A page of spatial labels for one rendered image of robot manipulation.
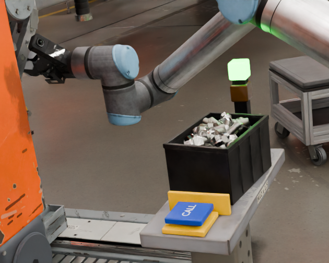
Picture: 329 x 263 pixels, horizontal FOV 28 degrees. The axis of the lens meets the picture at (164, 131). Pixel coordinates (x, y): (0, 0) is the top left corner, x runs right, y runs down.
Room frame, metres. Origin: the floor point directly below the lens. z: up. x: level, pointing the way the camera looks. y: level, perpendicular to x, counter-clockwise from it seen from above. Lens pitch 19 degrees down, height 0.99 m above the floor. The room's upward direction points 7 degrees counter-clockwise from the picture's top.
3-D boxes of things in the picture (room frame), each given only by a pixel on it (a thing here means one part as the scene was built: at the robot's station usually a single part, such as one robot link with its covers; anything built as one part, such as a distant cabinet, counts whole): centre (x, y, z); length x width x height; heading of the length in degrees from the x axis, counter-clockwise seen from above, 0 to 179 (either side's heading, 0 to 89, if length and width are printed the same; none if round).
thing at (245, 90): (1.40, -0.18, 0.59); 0.04 x 0.04 x 0.04; 65
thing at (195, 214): (1.06, -0.03, 0.47); 0.07 x 0.07 x 0.02; 65
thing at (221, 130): (1.24, -0.11, 0.51); 0.20 x 0.14 x 0.13; 147
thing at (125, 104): (1.74, 0.10, 0.51); 0.12 x 0.09 x 0.12; 134
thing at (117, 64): (1.73, 0.11, 0.62); 0.12 x 0.09 x 0.10; 65
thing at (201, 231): (1.06, -0.03, 0.46); 0.08 x 0.08 x 0.01; 65
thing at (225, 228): (1.22, -0.10, 0.44); 0.43 x 0.17 x 0.03; 155
